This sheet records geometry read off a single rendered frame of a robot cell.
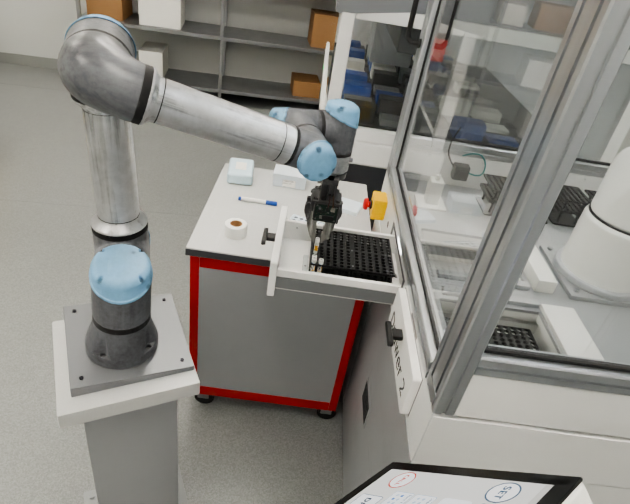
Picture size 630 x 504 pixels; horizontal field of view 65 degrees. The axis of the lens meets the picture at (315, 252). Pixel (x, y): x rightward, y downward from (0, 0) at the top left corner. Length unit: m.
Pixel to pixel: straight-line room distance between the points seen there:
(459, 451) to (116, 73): 0.88
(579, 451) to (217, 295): 1.08
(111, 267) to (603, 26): 0.87
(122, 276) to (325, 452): 1.20
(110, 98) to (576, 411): 0.92
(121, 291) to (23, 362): 1.34
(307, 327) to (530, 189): 1.13
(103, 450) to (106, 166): 0.65
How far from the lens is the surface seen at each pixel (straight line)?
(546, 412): 0.99
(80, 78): 0.87
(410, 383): 1.02
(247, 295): 1.61
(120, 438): 1.29
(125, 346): 1.12
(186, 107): 0.87
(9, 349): 2.41
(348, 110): 1.07
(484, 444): 1.03
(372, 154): 2.09
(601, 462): 1.14
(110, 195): 1.08
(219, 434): 1.99
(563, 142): 0.67
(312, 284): 1.26
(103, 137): 1.02
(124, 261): 1.06
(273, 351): 1.77
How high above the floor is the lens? 1.63
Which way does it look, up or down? 34 degrees down
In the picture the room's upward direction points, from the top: 10 degrees clockwise
